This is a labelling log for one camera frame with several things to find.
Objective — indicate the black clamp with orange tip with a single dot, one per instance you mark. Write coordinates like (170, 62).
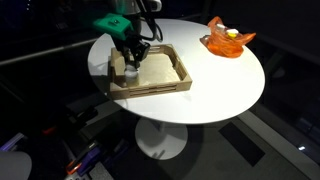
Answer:
(63, 121)

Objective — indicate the wooden slotted tray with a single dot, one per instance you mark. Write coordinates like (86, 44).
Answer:
(163, 71)

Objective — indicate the white table pedestal base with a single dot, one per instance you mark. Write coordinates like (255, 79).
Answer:
(161, 140)

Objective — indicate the purple bar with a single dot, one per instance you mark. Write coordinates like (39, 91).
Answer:
(11, 141)

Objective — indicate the orange plastic bag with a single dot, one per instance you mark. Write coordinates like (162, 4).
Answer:
(224, 46)

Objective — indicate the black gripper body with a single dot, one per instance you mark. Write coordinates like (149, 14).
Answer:
(131, 45)

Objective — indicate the grey metal rail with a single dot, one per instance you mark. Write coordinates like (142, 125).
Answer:
(40, 53)

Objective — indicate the orange and purple clamp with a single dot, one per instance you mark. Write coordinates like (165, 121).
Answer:
(85, 160)

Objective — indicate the white item in bag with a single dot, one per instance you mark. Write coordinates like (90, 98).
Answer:
(232, 31)

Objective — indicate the yellow item in bag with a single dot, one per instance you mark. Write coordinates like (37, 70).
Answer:
(230, 34)

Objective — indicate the black floor mat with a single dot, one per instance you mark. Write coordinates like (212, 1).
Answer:
(241, 143)

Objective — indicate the grey bottle lid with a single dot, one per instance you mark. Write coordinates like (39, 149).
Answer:
(131, 69)

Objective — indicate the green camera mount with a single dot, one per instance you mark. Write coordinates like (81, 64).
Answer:
(113, 25)

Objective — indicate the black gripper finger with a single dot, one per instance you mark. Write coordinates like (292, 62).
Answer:
(129, 59)
(139, 60)

